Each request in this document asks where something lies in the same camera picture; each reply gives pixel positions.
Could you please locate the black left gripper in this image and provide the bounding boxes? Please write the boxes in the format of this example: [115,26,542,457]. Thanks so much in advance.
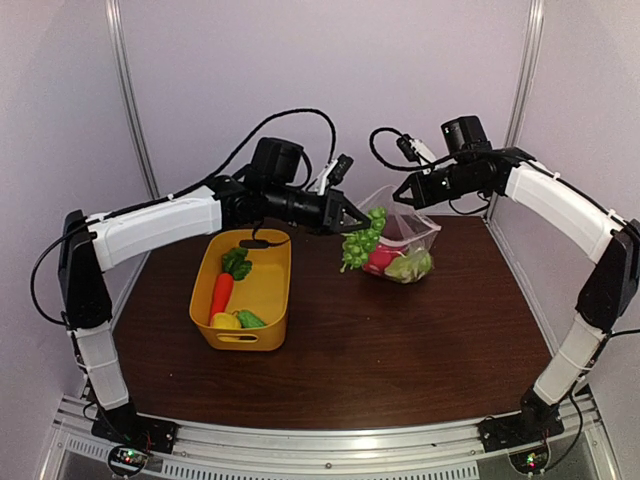
[265,181,371,235]

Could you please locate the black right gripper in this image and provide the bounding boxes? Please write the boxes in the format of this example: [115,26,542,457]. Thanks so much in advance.
[394,158,486,209]

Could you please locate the green toy grapes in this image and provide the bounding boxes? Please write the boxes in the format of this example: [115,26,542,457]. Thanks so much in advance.
[340,207,387,273]

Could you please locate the red toy apple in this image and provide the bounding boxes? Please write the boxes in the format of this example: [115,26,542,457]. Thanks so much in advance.
[362,243,406,276]

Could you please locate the clear zip top bag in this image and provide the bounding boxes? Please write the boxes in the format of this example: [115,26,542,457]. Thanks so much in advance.
[357,185,441,281]

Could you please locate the light green toy lettuce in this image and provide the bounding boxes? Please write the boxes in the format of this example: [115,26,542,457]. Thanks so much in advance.
[384,249,433,284]

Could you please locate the green toy broccoli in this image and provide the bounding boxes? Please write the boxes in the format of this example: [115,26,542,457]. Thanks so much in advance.
[236,310,267,329]

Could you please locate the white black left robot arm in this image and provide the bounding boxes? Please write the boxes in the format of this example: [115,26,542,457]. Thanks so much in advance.
[58,137,372,444]

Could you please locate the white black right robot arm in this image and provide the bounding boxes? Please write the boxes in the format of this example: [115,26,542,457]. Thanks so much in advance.
[393,115,639,442]

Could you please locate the yellow plastic basket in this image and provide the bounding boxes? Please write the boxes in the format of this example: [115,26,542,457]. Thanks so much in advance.
[189,229,291,351]

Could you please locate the dark green carrot leaves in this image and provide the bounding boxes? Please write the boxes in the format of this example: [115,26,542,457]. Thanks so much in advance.
[221,247,253,281]

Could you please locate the orange toy carrot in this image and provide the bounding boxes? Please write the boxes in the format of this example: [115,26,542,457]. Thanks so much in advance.
[209,272,235,319]

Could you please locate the yellow toy lemon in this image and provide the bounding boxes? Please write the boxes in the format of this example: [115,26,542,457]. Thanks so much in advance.
[210,312,242,330]

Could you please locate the right controller board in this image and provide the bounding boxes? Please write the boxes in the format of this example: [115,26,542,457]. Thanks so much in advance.
[509,446,550,476]

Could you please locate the controller board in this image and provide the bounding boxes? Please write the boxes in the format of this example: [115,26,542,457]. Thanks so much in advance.
[106,445,151,477]
[509,446,550,476]

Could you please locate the left controller board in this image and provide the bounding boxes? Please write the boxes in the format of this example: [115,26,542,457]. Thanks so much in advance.
[106,445,151,477]

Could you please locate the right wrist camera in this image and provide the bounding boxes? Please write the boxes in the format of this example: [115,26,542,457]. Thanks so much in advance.
[396,134,437,175]

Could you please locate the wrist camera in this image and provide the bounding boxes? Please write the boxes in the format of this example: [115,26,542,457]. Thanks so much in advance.
[396,134,437,175]
[311,154,354,196]

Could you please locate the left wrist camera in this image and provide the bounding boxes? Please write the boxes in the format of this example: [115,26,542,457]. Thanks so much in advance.
[311,154,354,196]

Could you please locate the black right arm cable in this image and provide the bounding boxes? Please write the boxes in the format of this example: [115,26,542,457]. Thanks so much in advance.
[368,127,426,174]

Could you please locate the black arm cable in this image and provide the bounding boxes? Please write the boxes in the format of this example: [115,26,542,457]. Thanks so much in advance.
[164,107,337,201]
[368,127,426,174]

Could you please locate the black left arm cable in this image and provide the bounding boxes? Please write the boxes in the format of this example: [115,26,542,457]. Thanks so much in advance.
[164,107,337,201]

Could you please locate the right aluminium frame post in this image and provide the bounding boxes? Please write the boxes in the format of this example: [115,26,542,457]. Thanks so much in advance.
[504,0,546,147]

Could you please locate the aluminium frame post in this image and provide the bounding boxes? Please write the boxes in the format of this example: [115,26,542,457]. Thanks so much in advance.
[504,0,546,147]
[105,0,160,199]

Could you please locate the aluminium front rail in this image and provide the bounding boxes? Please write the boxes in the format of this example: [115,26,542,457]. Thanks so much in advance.
[49,394,609,480]

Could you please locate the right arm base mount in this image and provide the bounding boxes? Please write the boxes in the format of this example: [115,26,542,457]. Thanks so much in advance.
[477,412,564,453]

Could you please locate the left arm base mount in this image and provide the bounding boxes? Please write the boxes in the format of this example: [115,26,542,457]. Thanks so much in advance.
[91,409,178,454]

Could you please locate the left aluminium frame post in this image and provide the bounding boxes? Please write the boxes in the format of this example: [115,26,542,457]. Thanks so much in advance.
[105,0,160,199]

